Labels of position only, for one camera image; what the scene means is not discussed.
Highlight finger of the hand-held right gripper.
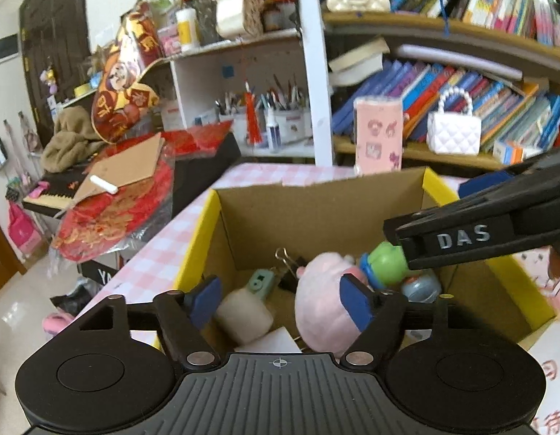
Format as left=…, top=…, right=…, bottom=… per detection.
left=384, top=191, right=560, bottom=272
left=459, top=145, right=560, bottom=201

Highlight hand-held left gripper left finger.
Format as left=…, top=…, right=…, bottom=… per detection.
left=67, top=276, right=223, bottom=370

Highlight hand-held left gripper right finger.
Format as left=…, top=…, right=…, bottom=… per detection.
left=339, top=276, right=493, bottom=370

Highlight pale pink pig plush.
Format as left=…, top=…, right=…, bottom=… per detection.
left=294, top=253, right=372, bottom=355

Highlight white squishy cube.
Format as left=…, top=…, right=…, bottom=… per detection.
left=215, top=287, right=274, bottom=345

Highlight green toy with blue beak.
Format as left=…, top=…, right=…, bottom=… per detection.
left=358, top=241, right=410, bottom=290

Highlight mint green correction tape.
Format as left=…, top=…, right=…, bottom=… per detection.
left=247, top=269, right=279, bottom=301

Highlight black binder clip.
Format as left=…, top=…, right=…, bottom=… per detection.
left=274, top=247, right=308, bottom=291

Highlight white charger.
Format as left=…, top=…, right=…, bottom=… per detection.
left=235, top=327, right=304, bottom=355

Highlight yellow cardboard box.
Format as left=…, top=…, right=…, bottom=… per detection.
left=155, top=167, right=558, bottom=355

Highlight orange and white box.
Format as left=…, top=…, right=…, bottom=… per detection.
left=493, top=140, right=540, bottom=165

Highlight white quilted handbag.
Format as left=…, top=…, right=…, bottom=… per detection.
left=427, top=87, right=482, bottom=156

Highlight pink checked printed table mat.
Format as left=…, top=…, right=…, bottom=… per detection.
left=74, top=162, right=560, bottom=435

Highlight pink sticker cup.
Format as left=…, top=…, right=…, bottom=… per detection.
left=353, top=96, right=404, bottom=175

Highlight red decorated paper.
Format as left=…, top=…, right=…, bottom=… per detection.
left=52, top=122, right=236, bottom=262

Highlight white rolled paper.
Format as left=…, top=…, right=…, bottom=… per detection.
left=394, top=44, right=524, bottom=81

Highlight pink slipper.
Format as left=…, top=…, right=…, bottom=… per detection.
left=41, top=312, right=78, bottom=335

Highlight cardboard sheet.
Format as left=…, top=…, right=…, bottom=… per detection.
left=70, top=132, right=166, bottom=203

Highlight thick lying books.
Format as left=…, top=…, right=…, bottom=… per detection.
left=327, top=37, right=392, bottom=88

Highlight white glue bottle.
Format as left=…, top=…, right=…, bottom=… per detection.
left=265, top=105, right=281, bottom=153

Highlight wooden bookshelf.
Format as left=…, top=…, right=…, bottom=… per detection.
left=320, top=0, right=560, bottom=174

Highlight piano keyboard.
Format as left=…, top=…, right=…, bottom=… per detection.
left=22, top=176, right=82, bottom=212

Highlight red tassel pen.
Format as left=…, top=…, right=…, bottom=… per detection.
left=244, top=82, right=263, bottom=146

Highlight pink bag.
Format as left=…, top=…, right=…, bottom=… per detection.
left=7, top=203, right=43, bottom=255

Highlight pen holder with pens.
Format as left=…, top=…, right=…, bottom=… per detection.
left=215, top=76, right=313, bottom=146

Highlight brown cloth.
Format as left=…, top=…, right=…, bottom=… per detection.
left=41, top=106, right=109, bottom=174

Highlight white shelf unit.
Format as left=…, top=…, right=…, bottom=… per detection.
left=144, top=0, right=335, bottom=166

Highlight red gold foil balloon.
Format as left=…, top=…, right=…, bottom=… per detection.
left=90, top=1, right=161, bottom=144

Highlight white bottle yellow label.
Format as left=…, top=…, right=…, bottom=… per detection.
left=175, top=8, right=202, bottom=54

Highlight dark door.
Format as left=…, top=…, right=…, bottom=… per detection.
left=18, top=0, right=91, bottom=124

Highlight white ribbon roll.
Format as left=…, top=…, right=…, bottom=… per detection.
left=213, top=0, right=245, bottom=40

